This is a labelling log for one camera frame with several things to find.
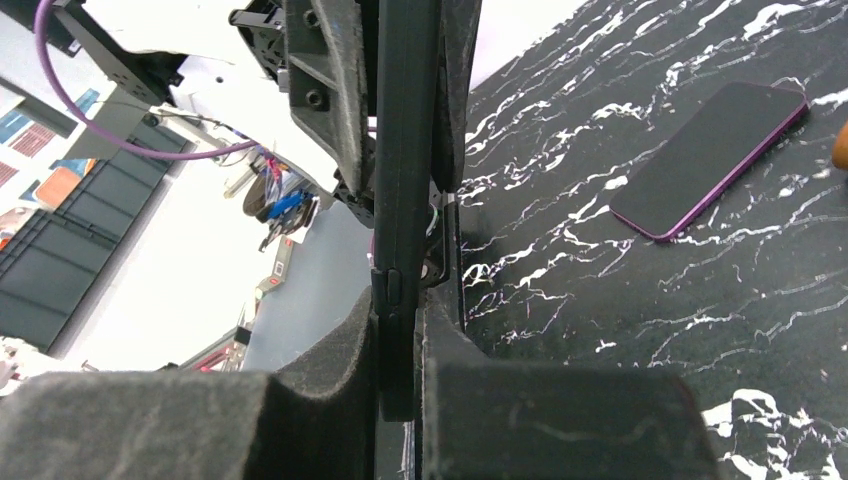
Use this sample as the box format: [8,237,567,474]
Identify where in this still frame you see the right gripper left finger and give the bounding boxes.
[1,290,377,479]

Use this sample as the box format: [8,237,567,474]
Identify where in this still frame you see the black smartphone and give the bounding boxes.
[372,1,440,422]

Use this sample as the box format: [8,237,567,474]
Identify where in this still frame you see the purple smartphone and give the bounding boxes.
[609,82,809,242]

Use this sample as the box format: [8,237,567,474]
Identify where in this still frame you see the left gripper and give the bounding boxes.
[229,0,482,287]

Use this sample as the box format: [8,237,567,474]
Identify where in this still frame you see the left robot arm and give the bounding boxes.
[1,1,481,294]

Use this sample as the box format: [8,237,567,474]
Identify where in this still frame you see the orange wooden shelf rack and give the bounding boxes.
[831,123,848,171]

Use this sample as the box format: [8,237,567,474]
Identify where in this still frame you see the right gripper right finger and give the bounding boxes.
[415,292,723,479]

